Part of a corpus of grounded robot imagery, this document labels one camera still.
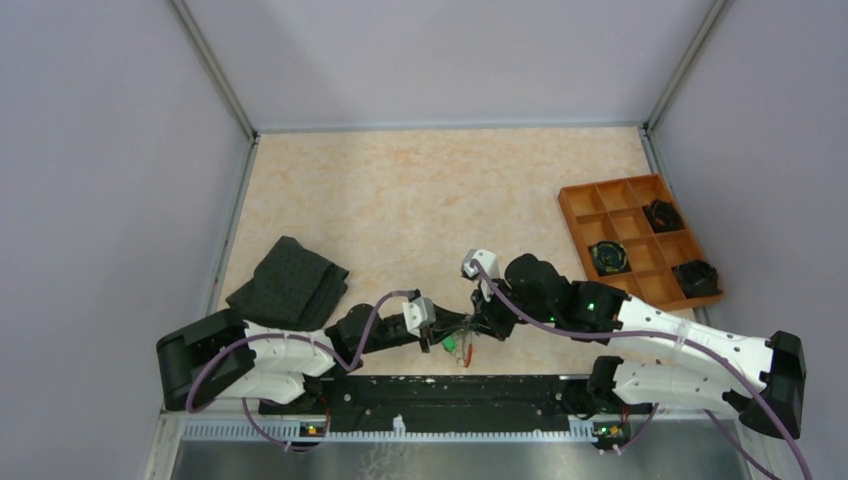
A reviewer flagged black rolled item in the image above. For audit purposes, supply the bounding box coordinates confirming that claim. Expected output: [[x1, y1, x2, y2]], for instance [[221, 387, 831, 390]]
[[672, 259, 722, 298], [642, 199, 685, 233]]

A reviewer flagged orange compartment tray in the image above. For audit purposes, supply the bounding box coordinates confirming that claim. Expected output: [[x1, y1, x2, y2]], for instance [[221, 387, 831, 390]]
[[558, 174, 723, 310]]

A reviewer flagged purple cable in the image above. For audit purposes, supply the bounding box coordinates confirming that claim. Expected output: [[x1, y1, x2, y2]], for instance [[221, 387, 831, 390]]
[[185, 290, 419, 455], [468, 259, 815, 480]]

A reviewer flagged keyring with coloured keys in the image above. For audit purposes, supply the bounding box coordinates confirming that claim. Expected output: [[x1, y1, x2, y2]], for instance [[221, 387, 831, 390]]
[[429, 327, 481, 369]]

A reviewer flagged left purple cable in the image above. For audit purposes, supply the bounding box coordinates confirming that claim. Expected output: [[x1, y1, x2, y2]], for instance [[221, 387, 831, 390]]
[[185, 290, 419, 455]]

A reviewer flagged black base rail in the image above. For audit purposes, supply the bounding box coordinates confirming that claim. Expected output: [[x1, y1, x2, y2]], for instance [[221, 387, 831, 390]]
[[258, 374, 654, 435]]

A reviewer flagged black folded cloth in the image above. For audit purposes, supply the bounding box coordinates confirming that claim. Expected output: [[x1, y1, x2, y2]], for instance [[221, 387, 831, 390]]
[[226, 236, 349, 331]]

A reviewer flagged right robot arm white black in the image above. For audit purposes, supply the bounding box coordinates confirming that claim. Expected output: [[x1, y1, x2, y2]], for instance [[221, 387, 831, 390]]
[[461, 250, 807, 440]]

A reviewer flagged black rolled item top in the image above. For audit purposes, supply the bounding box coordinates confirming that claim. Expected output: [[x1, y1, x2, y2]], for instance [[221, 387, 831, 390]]
[[642, 199, 685, 233]]

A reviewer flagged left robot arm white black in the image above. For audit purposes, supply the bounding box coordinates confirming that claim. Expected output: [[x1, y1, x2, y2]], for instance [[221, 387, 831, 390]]
[[155, 297, 479, 414]]

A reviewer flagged black rolled item bottom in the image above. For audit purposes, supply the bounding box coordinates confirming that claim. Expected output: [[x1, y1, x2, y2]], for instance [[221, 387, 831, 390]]
[[672, 259, 722, 298]]

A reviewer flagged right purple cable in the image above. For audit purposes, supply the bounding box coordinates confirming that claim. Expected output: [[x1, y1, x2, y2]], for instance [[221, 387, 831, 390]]
[[468, 259, 815, 480]]

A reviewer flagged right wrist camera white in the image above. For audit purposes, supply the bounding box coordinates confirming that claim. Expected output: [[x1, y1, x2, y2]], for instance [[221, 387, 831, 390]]
[[460, 249, 500, 302]]

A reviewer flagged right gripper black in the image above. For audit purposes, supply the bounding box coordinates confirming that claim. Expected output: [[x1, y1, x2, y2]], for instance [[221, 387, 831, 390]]
[[467, 273, 557, 342]]

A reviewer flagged dark patterned rolled item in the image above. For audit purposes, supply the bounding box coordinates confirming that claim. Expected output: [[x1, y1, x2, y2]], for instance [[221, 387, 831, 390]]
[[589, 240, 630, 276]]

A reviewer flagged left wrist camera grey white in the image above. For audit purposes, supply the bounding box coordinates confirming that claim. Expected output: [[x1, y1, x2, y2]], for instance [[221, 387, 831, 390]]
[[402, 297, 436, 338]]

